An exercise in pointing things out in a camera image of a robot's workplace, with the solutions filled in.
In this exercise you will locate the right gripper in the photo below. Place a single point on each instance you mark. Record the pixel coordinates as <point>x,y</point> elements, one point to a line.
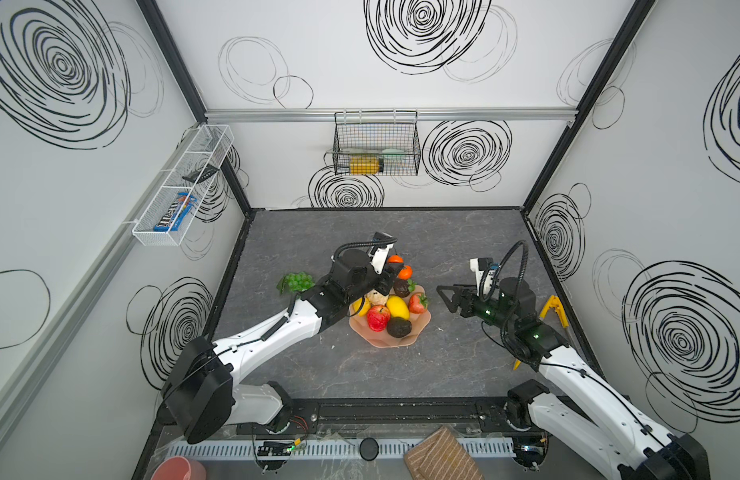
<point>466,298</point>

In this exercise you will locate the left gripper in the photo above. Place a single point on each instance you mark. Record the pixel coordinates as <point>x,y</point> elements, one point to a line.
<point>385,274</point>

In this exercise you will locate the pink wavy fruit bowl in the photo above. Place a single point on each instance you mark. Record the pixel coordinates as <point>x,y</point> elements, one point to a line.
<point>383,339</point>

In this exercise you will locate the yellow fake pear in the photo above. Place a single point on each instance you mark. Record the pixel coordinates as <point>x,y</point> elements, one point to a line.
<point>361,307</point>

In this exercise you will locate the red fake strawberry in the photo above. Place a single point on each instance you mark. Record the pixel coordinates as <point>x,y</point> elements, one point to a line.
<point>418,303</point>

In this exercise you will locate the red fake apple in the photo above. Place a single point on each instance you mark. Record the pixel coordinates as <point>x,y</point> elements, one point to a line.
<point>378,318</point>

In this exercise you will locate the yellow fake lemon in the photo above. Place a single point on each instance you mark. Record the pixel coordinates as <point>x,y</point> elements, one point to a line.
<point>398,307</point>

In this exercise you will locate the green fake grapes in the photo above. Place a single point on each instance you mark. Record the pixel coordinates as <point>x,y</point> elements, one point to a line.
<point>295,282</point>

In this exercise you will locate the dark fake avocado half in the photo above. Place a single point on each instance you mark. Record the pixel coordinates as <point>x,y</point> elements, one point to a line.
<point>404,287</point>

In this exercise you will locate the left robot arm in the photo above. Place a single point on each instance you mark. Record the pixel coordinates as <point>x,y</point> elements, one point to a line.
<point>206,390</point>

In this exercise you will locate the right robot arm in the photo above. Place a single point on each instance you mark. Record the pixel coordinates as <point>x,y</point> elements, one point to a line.
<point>572,402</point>

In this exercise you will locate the yellow sponge in basket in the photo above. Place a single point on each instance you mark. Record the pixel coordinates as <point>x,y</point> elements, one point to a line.
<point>365,165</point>

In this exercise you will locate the green item in basket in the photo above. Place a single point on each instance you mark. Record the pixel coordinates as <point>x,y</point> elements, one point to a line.
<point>373,154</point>

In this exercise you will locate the striped brown cloth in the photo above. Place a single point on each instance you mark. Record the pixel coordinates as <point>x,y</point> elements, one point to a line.
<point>440,457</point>

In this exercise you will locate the black round knob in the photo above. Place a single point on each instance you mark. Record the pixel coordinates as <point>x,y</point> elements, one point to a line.
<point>369,449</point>

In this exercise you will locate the black remote control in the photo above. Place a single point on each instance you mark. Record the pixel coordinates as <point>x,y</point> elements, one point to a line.
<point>201,174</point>

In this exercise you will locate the blue candy packet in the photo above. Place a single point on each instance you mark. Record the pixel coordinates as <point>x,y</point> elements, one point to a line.
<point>172,219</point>

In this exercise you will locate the pink cup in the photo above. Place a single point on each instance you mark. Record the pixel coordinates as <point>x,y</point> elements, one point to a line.
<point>180,468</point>

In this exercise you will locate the yellow handled tongs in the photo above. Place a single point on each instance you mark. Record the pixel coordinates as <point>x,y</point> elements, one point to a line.
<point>553,312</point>

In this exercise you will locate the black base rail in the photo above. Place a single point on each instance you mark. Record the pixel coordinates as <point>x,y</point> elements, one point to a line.
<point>482,414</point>

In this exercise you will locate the black wire wall basket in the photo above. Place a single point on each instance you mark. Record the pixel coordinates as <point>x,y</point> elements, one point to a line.
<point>378,129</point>

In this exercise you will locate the white slotted cable duct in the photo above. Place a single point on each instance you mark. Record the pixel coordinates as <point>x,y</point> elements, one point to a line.
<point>246,450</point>

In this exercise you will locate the white wire wall shelf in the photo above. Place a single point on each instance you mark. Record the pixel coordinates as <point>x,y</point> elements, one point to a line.
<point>202,145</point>

